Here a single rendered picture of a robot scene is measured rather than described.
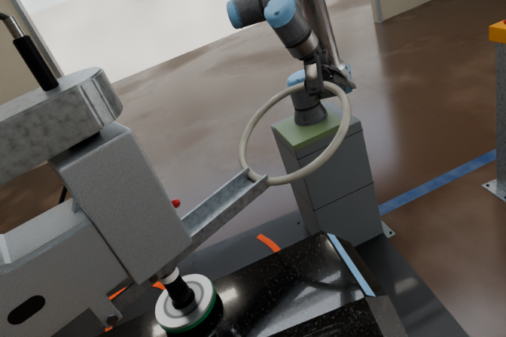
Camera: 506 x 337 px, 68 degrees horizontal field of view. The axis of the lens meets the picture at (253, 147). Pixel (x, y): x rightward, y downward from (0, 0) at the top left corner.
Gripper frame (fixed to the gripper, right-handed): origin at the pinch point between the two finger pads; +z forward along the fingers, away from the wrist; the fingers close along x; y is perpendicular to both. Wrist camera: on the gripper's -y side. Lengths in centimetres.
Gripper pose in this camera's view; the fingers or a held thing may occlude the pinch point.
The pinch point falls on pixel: (334, 96)
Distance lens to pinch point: 127.3
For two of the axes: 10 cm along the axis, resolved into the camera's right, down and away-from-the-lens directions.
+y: 1.8, -8.0, 5.8
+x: -8.0, 2.2, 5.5
